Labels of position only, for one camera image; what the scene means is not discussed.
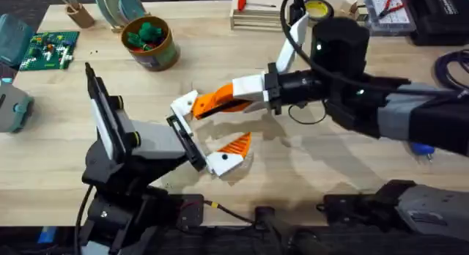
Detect brown tub with toys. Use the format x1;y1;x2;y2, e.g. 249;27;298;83
120;15;181;73

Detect grey and teal device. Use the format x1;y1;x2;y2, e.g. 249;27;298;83
0;78;35;134

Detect red handled hex key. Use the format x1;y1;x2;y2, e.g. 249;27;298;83
237;0;278;12

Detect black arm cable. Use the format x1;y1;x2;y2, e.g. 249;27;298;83
74;184;95;255
279;0;469;126

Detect small wooden blocks heap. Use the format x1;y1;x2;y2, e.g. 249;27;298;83
338;0;369;22

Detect right wrist upright plate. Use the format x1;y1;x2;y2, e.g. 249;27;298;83
275;12;311;74

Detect red handled pliers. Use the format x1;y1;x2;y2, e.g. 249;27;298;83
378;0;408;18

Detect yellow tape roll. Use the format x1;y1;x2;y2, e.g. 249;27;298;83
303;0;336;23

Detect dark coiled cable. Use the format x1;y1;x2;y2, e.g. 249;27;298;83
433;48;469;92

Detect teal plates in rack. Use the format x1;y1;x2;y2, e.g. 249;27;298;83
94;0;148;33

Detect clear parts box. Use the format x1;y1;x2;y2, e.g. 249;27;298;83
361;0;418;37

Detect brown cup with sticks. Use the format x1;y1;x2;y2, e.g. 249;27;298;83
54;0;96;29

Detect black rail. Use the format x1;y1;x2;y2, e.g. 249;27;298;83
0;224;469;255

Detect green board with blocks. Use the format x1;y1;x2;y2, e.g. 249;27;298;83
18;30;81;72

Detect blue electric screwdriver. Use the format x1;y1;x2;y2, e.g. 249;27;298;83
408;141;436;163

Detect orange ribbed wedge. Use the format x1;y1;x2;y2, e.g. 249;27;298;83
191;89;254;120

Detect wrist upright plate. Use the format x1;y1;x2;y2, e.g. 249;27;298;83
84;62;125;163
275;12;311;74

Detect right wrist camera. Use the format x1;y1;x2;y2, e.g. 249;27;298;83
289;0;307;25

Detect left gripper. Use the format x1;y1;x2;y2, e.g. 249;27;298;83
82;89;254;193

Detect left wrist upright plate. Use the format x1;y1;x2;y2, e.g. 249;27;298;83
84;62;125;163

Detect teal soft case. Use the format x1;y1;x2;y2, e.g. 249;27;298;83
0;13;34;69

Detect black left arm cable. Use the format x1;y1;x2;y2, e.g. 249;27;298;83
74;184;95;255

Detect black tool case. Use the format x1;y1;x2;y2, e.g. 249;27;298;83
402;0;469;47

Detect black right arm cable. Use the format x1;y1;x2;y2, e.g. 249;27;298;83
279;0;469;126

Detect pale wooden slat box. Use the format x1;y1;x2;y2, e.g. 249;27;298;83
229;0;291;32

